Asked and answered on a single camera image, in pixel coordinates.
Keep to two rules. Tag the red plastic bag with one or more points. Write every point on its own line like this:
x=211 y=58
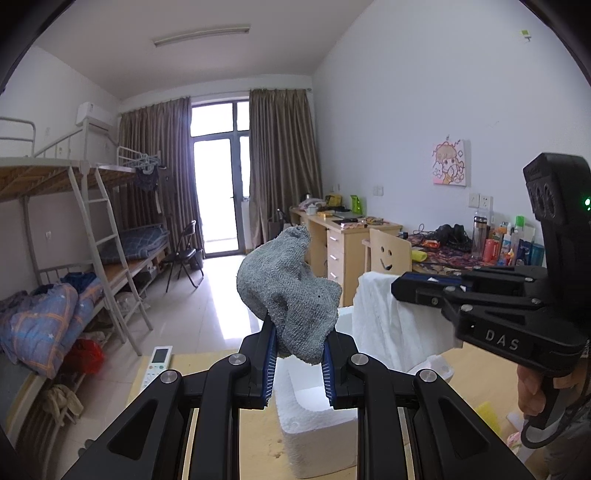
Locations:
x=85 y=355

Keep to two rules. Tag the white remote control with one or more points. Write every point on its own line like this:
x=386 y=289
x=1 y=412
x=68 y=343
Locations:
x=157 y=364

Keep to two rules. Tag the desk with patterned cloth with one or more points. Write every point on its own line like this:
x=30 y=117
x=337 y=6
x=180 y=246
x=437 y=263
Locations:
x=452 y=258

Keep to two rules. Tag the grey knitted sock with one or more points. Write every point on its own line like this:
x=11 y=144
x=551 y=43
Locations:
x=286 y=286

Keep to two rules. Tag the wooden desk with drawers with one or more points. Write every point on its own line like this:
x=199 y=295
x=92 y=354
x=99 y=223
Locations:
x=337 y=244

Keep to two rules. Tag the blue plaid quilt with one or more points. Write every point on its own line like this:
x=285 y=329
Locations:
x=41 y=323

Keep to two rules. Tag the cartoon wall picture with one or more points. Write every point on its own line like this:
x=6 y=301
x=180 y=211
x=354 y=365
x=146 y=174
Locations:
x=450 y=161

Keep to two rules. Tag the dark hanging clothes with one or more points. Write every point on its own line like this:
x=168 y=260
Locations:
x=147 y=177

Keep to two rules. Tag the clear water bottle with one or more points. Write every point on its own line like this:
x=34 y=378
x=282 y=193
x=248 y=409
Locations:
x=479 y=237

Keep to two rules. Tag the white bunk bed ladder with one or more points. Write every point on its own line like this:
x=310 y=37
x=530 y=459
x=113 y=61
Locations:
x=99 y=240

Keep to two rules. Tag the green bag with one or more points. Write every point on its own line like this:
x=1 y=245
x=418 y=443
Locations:
x=356 y=205

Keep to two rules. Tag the white foam box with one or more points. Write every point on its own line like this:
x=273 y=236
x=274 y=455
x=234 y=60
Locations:
x=314 y=424

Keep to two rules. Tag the white towel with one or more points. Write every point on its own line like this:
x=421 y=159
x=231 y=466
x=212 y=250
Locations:
x=383 y=318

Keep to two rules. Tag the cluster of toiletry bottles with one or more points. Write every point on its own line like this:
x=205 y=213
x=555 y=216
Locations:
x=517 y=244

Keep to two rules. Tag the yellow box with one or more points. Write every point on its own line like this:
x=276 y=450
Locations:
x=333 y=200

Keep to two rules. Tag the white wall socket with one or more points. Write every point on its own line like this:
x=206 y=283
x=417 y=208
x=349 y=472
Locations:
x=480 y=201

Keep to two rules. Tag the person's right forearm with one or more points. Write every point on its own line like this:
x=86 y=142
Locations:
x=570 y=443

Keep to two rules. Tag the white air conditioner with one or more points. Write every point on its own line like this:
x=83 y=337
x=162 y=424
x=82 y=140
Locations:
x=94 y=117

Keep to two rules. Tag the black headphones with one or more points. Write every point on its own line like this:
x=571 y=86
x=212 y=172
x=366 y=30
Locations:
x=450 y=233

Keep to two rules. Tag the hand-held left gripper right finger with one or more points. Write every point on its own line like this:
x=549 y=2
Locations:
x=328 y=374

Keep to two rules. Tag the brown curtain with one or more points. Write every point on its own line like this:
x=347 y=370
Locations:
x=281 y=157
x=152 y=161

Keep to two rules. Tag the pale clothes pile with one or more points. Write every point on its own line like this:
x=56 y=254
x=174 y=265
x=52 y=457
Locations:
x=62 y=404

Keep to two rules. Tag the blue bunk mattress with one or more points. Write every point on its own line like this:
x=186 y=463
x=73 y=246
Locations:
x=134 y=242

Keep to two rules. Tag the wooden smiley face chair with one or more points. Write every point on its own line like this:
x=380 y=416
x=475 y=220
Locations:
x=390 y=258

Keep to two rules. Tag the black folding chair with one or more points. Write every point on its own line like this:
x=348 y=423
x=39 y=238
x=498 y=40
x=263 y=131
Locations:
x=182 y=254

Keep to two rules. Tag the white wall switch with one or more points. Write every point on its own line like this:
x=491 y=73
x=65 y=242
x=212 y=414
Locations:
x=378 y=190

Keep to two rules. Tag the ceiling tube light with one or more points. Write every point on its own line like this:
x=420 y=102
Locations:
x=201 y=35

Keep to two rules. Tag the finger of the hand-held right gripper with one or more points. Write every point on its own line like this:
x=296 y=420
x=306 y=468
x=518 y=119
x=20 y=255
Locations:
x=503 y=277
x=415 y=290

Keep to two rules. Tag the metal bunk bed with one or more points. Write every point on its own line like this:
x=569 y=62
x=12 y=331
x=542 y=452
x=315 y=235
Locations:
x=138 y=159
x=46 y=173

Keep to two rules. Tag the yellow packet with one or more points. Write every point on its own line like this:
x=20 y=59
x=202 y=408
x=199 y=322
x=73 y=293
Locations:
x=418 y=255

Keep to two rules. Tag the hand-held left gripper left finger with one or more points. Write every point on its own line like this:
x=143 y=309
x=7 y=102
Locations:
x=270 y=369

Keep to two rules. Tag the person's right hand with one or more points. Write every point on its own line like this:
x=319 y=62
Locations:
x=531 y=387

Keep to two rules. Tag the glass balcony door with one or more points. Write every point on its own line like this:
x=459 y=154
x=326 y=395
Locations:
x=217 y=180

